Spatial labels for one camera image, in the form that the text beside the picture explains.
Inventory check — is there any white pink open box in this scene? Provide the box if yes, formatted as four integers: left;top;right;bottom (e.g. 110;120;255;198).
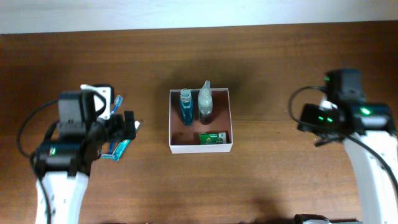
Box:
169;88;234;154

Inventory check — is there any blue white toothbrush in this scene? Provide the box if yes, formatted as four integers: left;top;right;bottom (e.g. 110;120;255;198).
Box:
110;95;123;116

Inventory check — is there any green white soap packet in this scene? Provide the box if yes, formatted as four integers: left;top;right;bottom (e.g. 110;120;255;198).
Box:
199;133;228;145

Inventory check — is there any teal toothpaste tube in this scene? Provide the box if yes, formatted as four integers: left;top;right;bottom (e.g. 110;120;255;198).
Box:
108;139;131;161

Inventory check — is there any teal mouthwash bottle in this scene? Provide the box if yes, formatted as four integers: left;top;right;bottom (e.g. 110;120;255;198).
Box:
180;89;193;126

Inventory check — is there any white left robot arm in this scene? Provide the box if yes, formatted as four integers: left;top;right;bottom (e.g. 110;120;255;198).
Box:
30;84;140;223

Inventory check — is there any blue disposable razor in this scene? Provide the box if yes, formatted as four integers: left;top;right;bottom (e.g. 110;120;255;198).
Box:
101;142;115;160

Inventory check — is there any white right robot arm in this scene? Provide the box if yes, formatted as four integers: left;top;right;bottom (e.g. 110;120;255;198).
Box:
298;103;397;223

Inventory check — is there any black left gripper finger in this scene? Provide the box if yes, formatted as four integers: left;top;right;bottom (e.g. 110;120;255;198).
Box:
80;84;114;119
124;111;136;139

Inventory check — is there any clear spray bottle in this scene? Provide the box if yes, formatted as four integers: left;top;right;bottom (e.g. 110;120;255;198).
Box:
198;80;213;125

